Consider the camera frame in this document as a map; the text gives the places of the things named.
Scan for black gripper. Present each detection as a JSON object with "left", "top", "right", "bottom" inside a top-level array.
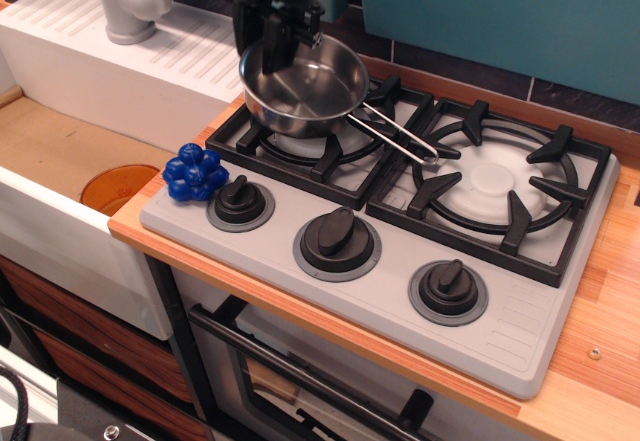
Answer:
[{"left": 228, "top": 0, "right": 324, "bottom": 75}]

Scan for stainless steel pan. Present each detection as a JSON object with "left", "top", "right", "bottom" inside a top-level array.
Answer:
[{"left": 239, "top": 37, "right": 439, "bottom": 166}]

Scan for blue toy blueberry cluster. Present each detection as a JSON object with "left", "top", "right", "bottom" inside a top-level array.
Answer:
[{"left": 162, "top": 143, "right": 229, "bottom": 202}]

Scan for black left stove knob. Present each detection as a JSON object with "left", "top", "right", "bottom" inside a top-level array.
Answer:
[{"left": 206, "top": 175, "right": 276, "bottom": 233}]

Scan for black stove knob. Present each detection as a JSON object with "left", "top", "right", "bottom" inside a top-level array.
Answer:
[
  {"left": 293, "top": 207, "right": 382, "bottom": 283},
  {"left": 408, "top": 259, "right": 489, "bottom": 327},
  {"left": 206, "top": 175, "right": 276, "bottom": 233}
]

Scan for black middle stove knob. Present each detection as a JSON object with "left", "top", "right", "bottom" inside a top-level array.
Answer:
[{"left": 293, "top": 207, "right": 382, "bottom": 283}]

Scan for grey toy stove top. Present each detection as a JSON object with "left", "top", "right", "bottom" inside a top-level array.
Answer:
[{"left": 140, "top": 76, "right": 620, "bottom": 399}]

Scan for black right stove knob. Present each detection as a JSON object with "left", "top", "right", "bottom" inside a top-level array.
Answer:
[{"left": 408, "top": 259, "right": 489, "bottom": 327}]

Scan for black left burner grate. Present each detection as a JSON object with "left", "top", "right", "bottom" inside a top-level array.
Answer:
[{"left": 206, "top": 76, "right": 435, "bottom": 210}]

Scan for black burner grate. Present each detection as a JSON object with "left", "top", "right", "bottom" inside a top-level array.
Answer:
[
  {"left": 206, "top": 76, "right": 435, "bottom": 210},
  {"left": 366, "top": 99, "right": 619, "bottom": 288}
]

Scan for white sink unit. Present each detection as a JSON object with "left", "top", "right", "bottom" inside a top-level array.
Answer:
[{"left": 1, "top": 0, "right": 242, "bottom": 340}]

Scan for black right burner grate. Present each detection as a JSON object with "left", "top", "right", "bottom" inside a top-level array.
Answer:
[{"left": 366, "top": 99, "right": 619, "bottom": 288}]

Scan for teal cabinet right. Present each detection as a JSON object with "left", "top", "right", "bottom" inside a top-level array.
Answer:
[{"left": 362, "top": 0, "right": 639, "bottom": 104}]

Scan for wooden drawer fronts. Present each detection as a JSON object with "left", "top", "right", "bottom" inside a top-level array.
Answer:
[{"left": 1, "top": 258, "right": 213, "bottom": 440}]

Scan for oven door with handle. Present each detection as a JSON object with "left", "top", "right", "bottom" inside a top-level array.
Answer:
[{"left": 187, "top": 295, "right": 527, "bottom": 440}]

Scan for black braided cable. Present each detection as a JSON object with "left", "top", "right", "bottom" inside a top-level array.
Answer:
[{"left": 0, "top": 365, "right": 29, "bottom": 441}]

